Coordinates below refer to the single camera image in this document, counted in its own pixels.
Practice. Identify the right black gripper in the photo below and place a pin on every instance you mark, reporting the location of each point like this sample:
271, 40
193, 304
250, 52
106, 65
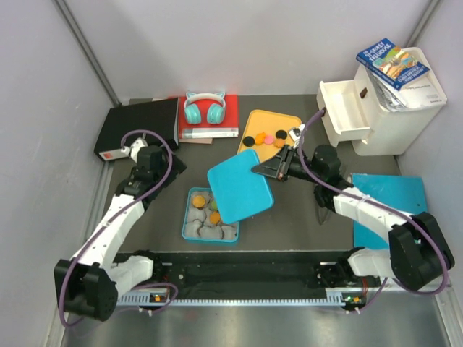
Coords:
277, 167

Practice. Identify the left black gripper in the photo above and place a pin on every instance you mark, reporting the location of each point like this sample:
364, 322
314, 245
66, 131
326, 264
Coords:
177, 168

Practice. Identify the blue tin lid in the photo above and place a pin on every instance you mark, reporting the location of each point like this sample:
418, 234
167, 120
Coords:
239, 193

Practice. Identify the round orange cookie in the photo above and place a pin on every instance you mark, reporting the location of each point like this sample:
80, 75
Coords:
199, 201

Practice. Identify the green cookie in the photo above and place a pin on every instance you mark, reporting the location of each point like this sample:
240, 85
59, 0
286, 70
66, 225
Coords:
214, 205

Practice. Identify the orange flower cookie bottom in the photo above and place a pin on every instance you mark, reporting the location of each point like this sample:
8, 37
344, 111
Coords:
215, 217

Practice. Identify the orange flower cookie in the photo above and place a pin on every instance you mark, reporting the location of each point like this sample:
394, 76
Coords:
259, 139
279, 143
215, 217

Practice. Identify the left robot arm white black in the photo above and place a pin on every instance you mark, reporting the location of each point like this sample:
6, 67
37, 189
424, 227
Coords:
89, 284

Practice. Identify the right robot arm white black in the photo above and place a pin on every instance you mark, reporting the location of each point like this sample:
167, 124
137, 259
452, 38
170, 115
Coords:
417, 252

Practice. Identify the orange flower cookie right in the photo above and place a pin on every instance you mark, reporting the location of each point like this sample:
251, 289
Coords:
279, 143

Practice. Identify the pink cookie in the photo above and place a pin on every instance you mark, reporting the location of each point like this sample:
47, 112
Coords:
269, 140

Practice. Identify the black cookie right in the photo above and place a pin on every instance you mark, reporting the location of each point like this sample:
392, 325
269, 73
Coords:
281, 134

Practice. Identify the black cookie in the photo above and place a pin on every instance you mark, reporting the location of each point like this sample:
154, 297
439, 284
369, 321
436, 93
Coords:
281, 134
248, 141

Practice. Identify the orange flower cookie top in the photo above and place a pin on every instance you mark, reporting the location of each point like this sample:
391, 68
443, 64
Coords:
259, 139

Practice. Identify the black cookie left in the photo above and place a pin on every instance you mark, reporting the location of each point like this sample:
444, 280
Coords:
248, 141

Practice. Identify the yellow tray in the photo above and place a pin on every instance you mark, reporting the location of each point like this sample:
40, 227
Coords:
268, 122

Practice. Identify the red book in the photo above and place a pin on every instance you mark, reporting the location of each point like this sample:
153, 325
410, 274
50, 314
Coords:
229, 128

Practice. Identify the blue cookie tin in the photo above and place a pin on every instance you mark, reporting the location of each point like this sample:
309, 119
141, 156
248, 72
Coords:
197, 227

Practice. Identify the teal cat ear headphones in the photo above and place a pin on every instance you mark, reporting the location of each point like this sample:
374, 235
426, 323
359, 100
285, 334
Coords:
209, 107

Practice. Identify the white drawer cabinet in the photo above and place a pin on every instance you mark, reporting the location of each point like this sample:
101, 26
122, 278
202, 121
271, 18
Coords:
353, 113

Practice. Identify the blue folder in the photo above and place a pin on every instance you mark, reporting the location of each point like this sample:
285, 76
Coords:
404, 193

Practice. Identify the silver foil packet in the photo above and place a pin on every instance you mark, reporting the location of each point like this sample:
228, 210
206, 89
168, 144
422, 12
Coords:
385, 96

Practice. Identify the blue paperback book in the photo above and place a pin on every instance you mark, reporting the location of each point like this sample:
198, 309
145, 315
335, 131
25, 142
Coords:
392, 64

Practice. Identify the black ring binder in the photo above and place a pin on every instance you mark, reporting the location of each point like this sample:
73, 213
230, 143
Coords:
159, 116

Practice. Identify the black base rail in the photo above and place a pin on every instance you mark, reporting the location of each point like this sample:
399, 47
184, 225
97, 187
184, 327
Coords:
311, 269

